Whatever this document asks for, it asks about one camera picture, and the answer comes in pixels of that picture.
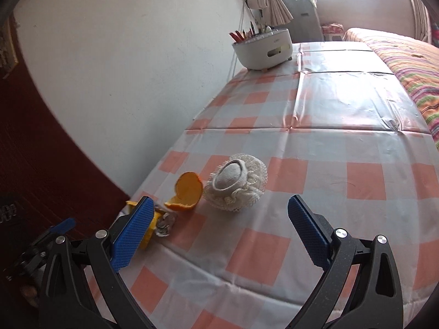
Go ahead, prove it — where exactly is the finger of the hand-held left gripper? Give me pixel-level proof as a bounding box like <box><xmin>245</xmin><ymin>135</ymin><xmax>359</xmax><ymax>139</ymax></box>
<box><xmin>48</xmin><ymin>217</ymin><xmax>77</xmax><ymax>237</ymax></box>

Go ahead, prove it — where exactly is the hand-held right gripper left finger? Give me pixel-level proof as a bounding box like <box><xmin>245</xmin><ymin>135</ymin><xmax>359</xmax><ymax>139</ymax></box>
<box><xmin>39</xmin><ymin>196</ymin><xmax>156</xmax><ymax>329</ymax></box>

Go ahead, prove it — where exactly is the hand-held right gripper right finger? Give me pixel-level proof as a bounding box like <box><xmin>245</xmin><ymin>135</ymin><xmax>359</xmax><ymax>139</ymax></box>
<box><xmin>287</xmin><ymin>195</ymin><xmax>404</xmax><ymax>329</ymax></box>

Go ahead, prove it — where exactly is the yellow packet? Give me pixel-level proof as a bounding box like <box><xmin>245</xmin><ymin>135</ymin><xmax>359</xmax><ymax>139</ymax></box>
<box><xmin>125</xmin><ymin>200</ymin><xmax>162</xmax><ymax>249</ymax></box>

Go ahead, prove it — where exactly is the foil wrapper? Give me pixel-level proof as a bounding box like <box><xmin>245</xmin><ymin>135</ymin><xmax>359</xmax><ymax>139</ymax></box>
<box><xmin>154</xmin><ymin>209</ymin><xmax>179</xmax><ymax>238</ymax></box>

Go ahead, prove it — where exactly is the orange peel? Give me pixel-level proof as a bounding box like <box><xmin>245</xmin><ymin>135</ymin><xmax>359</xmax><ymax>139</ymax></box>
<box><xmin>164</xmin><ymin>172</ymin><xmax>204</xmax><ymax>212</ymax></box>

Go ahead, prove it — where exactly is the white foam fruit net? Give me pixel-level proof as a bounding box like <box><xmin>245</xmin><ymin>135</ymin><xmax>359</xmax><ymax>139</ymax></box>
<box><xmin>202</xmin><ymin>153</ymin><xmax>268</xmax><ymax>213</ymax></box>

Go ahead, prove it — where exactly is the person's left hand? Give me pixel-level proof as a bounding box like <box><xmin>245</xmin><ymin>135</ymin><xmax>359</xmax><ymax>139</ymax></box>
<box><xmin>20</xmin><ymin>285</ymin><xmax>41</xmax><ymax>308</ymax></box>

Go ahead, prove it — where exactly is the dark red wooden panel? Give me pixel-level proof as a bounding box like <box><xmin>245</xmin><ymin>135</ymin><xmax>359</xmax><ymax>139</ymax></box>
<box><xmin>0</xmin><ymin>15</ymin><xmax>138</xmax><ymax>329</ymax></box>

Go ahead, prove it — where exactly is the orange checked tablecloth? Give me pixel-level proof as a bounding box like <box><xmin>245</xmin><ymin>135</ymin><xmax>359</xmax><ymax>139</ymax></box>
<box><xmin>84</xmin><ymin>41</ymin><xmax>439</xmax><ymax>329</ymax></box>

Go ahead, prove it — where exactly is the white round pot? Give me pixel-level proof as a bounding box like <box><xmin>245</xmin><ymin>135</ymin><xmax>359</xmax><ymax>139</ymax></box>
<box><xmin>231</xmin><ymin>28</ymin><xmax>294</xmax><ymax>71</ymax></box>

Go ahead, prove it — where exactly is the bed with striped sheet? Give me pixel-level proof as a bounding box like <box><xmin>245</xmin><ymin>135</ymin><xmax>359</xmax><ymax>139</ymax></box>
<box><xmin>344</xmin><ymin>27</ymin><xmax>439</xmax><ymax>150</ymax></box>

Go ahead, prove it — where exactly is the pink plastic stool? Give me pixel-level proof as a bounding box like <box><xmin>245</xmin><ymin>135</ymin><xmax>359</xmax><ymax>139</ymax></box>
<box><xmin>322</xmin><ymin>23</ymin><xmax>346</xmax><ymax>42</ymax></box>

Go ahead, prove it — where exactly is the bunch of pencils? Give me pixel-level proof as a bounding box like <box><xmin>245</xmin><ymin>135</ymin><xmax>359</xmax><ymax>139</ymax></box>
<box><xmin>229</xmin><ymin>21</ymin><xmax>265</xmax><ymax>44</ymax></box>

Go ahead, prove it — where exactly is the grey standing appliance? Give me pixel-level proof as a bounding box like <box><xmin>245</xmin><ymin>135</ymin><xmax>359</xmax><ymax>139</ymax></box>
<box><xmin>280</xmin><ymin>0</ymin><xmax>323</xmax><ymax>44</ymax></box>

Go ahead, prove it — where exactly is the striped folded cloth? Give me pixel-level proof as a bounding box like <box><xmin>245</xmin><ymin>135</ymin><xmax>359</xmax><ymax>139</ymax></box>
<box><xmin>246</xmin><ymin>0</ymin><xmax>294</xmax><ymax>25</ymax></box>

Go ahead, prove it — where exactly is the pink striped curtain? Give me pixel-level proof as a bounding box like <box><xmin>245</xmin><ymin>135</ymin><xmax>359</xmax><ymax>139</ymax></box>
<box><xmin>408</xmin><ymin>0</ymin><xmax>435</xmax><ymax>44</ymax></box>

